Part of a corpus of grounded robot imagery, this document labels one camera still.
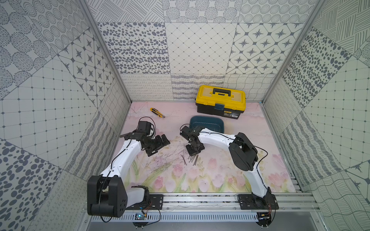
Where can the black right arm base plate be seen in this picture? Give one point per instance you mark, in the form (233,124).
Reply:
(254,202)

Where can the teal plastic storage box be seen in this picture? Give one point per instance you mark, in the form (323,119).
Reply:
(209,122)

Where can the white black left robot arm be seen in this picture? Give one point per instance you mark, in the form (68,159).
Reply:
(106,193)

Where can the steel nail pile middle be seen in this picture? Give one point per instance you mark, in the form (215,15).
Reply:
(191,158)

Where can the white perforated cable duct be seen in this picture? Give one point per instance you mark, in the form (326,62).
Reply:
(189,217)

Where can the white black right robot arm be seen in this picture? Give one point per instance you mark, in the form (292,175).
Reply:
(242,151)

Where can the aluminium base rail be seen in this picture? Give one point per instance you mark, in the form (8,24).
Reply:
(287,202)

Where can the yellow black utility knife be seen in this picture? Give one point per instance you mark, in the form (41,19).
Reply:
(157,113)

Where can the yellow black toolbox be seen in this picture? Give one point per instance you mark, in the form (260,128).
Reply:
(220,101)

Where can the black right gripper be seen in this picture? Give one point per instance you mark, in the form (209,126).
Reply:
(191,152)

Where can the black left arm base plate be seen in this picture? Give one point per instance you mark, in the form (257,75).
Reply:
(154,202)

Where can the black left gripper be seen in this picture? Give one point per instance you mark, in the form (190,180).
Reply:
(156,144)

